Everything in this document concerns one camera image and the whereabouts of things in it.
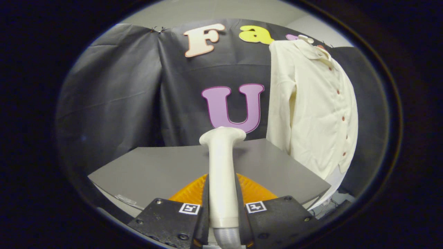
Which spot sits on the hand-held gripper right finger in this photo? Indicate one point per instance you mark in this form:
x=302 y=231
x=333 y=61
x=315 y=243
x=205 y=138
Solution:
x=277 y=224

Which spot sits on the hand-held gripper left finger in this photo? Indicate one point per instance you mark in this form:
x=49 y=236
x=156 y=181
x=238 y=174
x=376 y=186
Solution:
x=166 y=221

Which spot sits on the cream garment steamer head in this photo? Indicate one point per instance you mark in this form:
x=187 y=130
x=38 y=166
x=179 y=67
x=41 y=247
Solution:
x=221 y=180

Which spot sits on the cream button-up shirt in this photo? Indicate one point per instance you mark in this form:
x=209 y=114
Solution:
x=315 y=110

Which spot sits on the grey top white cabinet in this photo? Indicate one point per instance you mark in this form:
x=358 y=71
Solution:
x=155 y=173

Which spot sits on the white padded ironing board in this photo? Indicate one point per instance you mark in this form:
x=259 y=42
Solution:
x=328 y=186

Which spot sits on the black backdrop cloth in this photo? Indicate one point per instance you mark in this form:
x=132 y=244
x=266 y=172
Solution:
x=114 y=97

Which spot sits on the black binder clips pair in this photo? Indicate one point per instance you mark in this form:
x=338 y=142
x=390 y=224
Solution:
x=157 y=29

